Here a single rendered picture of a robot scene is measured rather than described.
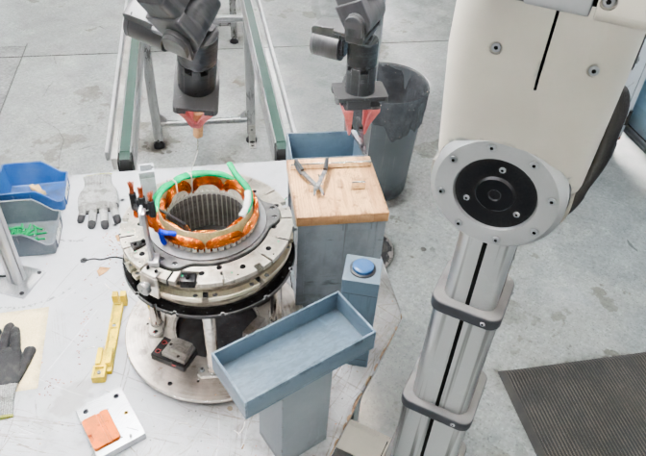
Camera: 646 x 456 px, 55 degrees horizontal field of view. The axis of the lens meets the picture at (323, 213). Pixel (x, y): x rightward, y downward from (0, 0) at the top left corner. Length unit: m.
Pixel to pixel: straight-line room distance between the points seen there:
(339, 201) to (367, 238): 0.10
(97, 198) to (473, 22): 1.31
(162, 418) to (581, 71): 0.99
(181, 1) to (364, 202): 0.65
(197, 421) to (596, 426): 1.51
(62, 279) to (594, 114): 1.25
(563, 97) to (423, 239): 2.23
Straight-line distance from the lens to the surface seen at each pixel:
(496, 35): 0.63
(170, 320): 1.42
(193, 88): 0.94
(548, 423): 2.35
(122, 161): 1.99
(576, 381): 2.49
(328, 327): 1.10
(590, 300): 2.81
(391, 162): 2.85
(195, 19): 0.82
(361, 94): 1.21
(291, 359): 1.06
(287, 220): 1.19
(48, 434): 1.34
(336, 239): 1.30
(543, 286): 2.79
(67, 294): 1.56
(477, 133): 0.71
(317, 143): 1.51
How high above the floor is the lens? 1.87
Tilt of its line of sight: 40 degrees down
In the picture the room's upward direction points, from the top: 4 degrees clockwise
